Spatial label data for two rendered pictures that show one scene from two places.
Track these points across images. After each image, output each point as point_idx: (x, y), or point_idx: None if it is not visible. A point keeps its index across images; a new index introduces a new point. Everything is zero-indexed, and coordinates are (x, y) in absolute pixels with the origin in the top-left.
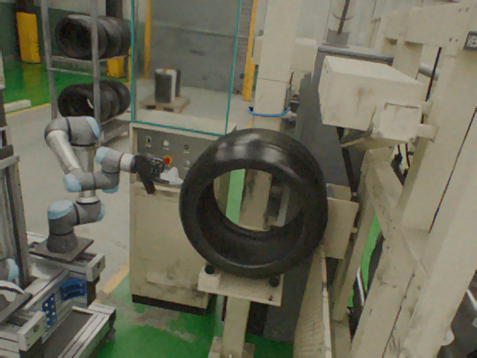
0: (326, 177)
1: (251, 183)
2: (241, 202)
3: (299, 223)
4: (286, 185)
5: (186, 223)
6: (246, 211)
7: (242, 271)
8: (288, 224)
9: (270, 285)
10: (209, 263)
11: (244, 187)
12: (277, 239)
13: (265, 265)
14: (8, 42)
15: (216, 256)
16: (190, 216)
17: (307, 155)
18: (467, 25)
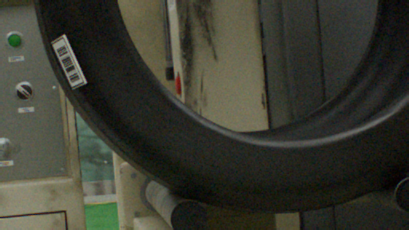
0: (375, 8)
1: (204, 7)
2: (187, 77)
3: (391, 55)
4: (273, 65)
5: (86, 36)
6: (209, 104)
7: (311, 164)
8: (359, 70)
9: (405, 208)
10: (180, 200)
11: (183, 25)
12: (341, 127)
13: (381, 115)
14: None
15: (214, 132)
16: (94, 4)
17: None
18: None
